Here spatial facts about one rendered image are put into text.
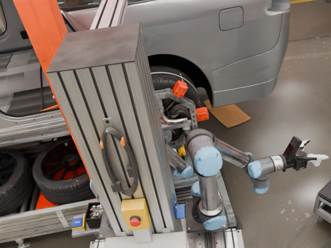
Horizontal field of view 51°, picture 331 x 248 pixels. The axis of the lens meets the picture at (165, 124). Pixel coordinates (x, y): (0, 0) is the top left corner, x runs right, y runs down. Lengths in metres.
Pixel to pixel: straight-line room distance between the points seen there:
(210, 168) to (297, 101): 2.78
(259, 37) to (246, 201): 1.37
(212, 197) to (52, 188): 1.59
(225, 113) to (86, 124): 2.97
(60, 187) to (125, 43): 1.98
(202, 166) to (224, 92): 1.39
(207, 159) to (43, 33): 1.03
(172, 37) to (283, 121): 1.85
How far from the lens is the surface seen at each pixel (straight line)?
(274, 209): 3.07
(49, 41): 1.90
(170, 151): 1.93
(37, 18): 1.86
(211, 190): 1.61
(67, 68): 0.99
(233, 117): 3.88
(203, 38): 2.49
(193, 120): 2.60
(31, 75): 3.60
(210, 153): 1.43
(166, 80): 2.46
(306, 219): 3.06
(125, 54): 0.98
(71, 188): 2.86
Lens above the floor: 2.47
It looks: 39 degrees down
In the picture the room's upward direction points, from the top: 11 degrees counter-clockwise
